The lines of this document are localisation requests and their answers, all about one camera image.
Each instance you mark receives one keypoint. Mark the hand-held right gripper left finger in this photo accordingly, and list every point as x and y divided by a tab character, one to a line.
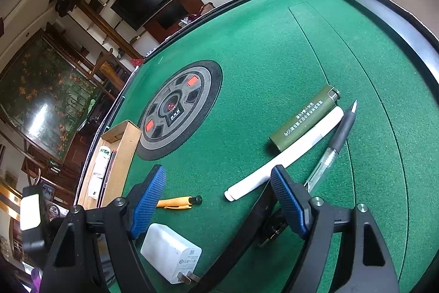
147	200

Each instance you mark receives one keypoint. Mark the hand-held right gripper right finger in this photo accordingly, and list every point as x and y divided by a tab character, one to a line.
288	203

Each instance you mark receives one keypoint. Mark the yellow pen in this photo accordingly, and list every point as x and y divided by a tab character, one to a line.
175	202

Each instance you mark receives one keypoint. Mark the black marker pink end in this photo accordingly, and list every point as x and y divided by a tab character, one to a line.
109	173

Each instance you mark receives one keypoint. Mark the large white charger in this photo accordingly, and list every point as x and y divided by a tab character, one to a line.
168	248

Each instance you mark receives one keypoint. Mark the small white cube charger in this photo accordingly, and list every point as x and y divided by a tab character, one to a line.
94	188

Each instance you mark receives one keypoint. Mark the white pen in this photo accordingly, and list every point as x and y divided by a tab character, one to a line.
295	148

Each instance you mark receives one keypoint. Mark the cardboard box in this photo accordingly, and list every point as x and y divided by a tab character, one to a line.
127	148

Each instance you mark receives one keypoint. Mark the white bottle green label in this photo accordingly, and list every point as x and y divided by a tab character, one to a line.
101	161

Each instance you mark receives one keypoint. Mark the black clear gel pen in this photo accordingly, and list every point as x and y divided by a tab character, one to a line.
339	135

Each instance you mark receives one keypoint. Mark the green lighter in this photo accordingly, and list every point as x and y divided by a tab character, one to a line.
305	118

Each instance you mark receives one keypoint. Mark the round table centre panel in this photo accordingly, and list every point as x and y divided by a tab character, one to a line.
178	107

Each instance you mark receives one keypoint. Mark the wooden chair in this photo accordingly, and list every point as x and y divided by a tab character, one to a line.
106	70

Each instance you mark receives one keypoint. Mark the flower wall painting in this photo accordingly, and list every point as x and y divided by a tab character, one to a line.
44	90

